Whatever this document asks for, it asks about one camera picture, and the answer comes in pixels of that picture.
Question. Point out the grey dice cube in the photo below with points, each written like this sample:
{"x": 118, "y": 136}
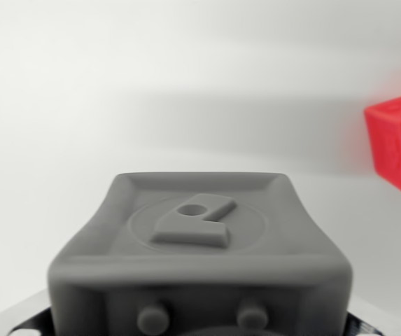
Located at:
{"x": 200, "y": 259}

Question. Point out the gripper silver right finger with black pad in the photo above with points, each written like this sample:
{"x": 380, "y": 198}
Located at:
{"x": 364, "y": 323}

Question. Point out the red dice cube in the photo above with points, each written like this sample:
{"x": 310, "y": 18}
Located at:
{"x": 397, "y": 147}

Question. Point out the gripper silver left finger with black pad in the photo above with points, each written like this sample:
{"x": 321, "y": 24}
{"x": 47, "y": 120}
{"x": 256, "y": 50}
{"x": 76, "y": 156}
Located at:
{"x": 21, "y": 318}

